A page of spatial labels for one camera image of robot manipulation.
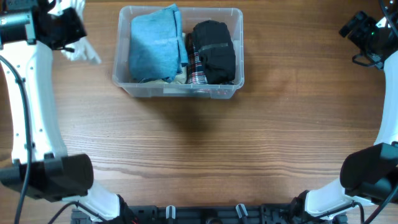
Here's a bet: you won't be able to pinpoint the white t-shirt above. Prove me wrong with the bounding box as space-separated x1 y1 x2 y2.
49 0 101 64

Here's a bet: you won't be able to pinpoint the blue denim jeans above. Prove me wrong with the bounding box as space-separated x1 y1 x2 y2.
129 4 188 83

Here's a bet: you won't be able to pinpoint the cream cloth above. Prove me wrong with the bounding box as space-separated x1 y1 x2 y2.
149 67 187 85

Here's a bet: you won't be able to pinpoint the plaid shirt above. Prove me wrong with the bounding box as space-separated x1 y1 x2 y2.
185 33 234 85

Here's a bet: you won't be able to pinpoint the black garment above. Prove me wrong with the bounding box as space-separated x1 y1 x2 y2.
192 20 236 85

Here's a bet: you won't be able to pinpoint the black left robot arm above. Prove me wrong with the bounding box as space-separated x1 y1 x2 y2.
1 0 138 223

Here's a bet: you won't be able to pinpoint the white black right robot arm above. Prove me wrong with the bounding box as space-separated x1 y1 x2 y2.
296 6 397 223

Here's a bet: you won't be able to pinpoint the clear plastic storage container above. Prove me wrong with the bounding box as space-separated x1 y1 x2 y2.
113 6 244 99

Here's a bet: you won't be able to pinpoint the white label on container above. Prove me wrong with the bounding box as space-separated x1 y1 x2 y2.
163 88 193 95

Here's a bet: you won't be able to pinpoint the black left camera cable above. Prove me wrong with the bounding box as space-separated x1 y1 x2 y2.
0 54 106 224

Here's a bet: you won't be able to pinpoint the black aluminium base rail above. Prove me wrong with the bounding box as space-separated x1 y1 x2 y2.
70 203 348 224

